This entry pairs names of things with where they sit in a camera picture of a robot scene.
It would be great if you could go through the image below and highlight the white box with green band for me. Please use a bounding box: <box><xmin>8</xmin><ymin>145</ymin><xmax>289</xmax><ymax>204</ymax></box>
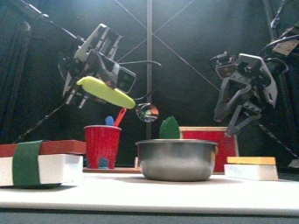
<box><xmin>0</xmin><ymin>139</ymin><xmax>89</xmax><ymax>188</ymax></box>

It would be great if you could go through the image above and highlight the red box with wooden rim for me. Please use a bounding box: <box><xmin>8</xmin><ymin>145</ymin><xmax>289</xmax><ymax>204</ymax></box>
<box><xmin>178</xmin><ymin>126</ymin><xmax>241</xmax><ymax>175</ymax></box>

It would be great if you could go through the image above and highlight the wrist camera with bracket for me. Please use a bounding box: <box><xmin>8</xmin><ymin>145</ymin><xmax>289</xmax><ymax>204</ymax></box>
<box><xmin>210</xmin><ymin>52</ymin><xmax>279</xmax><ymax>109</ymax></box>
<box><xmin>73</xmin><ymin>23</ymin><xmax>138</xmax><ymax>95</ymax></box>

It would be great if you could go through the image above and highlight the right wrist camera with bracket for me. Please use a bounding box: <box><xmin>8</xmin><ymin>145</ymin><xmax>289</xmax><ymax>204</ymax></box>
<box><xmin>210</xmin><ymin>52</ymin><xmax>279</xmax><ymax>109</ymax></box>

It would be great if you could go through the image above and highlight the blue plastic utensil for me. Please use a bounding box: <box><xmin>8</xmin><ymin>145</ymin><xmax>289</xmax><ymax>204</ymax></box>
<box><xmin>105</xmin><ymin>115</ymin><xmax>117</xmax><ymax>127</ymax></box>

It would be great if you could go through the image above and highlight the vertical metal frame pole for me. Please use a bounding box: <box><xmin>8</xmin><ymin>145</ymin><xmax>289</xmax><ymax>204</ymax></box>
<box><xmin>145</xmin><ymin>0</ymin><xmax>155</xmax><ymax>140</ymax></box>

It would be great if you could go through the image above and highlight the green leaf-shaped toy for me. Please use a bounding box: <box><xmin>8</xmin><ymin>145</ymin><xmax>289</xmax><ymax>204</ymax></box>
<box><xmin>158</xmin><ymin>115</ymin><xmax>182</xmax><ymax>140</ymax></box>

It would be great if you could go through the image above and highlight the metal bowl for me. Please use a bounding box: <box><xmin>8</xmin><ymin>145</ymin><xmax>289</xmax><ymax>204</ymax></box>
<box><xmin>135</xmin><ymin>138</ymin><xmax>221</xmax><ymax>182</ymax></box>

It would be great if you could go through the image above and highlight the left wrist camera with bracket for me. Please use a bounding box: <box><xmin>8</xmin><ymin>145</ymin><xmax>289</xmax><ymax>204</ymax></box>
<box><xmin>73</xmin><ymin>23</ymin><xmax>138</xmax><ymax>95</ymax></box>

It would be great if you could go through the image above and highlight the red plastic cup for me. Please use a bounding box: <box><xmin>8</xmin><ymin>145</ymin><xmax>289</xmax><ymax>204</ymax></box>
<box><xmin>83</xmin><ymin>124</ymin><xmax>123</xmax><ymax>170</ymax></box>

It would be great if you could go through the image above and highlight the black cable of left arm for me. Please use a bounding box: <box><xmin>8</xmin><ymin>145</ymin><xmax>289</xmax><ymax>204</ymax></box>
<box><xmin>117</xmin><ymin>59</ymin><xmax>165</xmax><ymax>102</ymax></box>

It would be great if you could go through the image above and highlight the brown wooden tray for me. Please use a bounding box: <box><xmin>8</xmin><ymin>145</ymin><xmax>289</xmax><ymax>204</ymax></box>
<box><xmin>82</xmin><ymin>166</ymin><xmax>143</xmax><ymax>175</ymax></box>

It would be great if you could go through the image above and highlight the green band around box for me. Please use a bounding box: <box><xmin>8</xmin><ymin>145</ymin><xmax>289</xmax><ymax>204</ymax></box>
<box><xmin>12</xmin><ymin>140</ymin><xmax>43</xmax><ymax>188</ymax></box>

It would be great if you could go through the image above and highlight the spoon with lime green handle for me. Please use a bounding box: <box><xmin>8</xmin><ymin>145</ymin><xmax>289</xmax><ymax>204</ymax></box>
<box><xmin>77</xmin><ymin>75</ymin><xmax>161</xmax><ymax>123</ymax></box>

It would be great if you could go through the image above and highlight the yellow and white block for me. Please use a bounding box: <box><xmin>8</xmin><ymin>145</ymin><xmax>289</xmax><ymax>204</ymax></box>
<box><xmin>223</xmin><ymin>156</ymin><xmax>281</xmax><ymax>182</ymax></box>

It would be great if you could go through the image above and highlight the white board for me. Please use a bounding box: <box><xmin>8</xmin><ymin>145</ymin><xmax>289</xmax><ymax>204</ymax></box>
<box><xmin>0</xmin><ymin>172</ymin><xmax>299</xmax><ymax>217</ymax></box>

